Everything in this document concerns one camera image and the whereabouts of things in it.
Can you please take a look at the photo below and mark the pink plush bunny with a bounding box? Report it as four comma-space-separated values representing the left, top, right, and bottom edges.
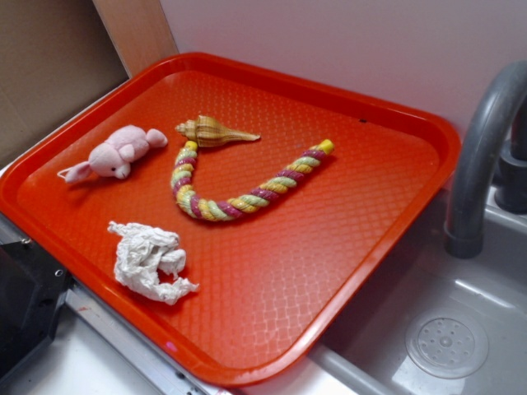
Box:
57, 125, 168, 184

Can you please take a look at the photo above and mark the red plastic tray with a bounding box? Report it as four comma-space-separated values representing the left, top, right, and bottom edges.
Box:
1, 53, 460, 388

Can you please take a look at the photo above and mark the tan spiral seashell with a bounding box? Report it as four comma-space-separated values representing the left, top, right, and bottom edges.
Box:
175, 115, 261, 148

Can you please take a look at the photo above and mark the crumpled white paper towel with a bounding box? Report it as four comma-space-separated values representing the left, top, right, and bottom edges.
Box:
108, 221, 199, 305

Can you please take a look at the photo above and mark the light wooden board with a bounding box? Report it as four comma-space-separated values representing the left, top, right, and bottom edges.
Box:
94, 0, 179, 77

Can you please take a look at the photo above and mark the grey plastic sink basin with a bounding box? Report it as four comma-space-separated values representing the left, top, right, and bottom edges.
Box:
310, 184, 527, 395

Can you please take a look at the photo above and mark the grey curved faucet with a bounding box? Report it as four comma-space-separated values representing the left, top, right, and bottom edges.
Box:
444, 60, 526, 258

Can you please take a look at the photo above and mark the brown cardboard panel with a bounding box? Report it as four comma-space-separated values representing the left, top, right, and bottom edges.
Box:
1, 1, 128, 165

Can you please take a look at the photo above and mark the multicolour twisted rope toy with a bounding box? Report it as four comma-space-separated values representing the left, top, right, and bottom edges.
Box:
170, 139, 334, 222

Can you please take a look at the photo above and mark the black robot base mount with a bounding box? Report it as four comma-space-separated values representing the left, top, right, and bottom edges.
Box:
1, 239, 71, 383

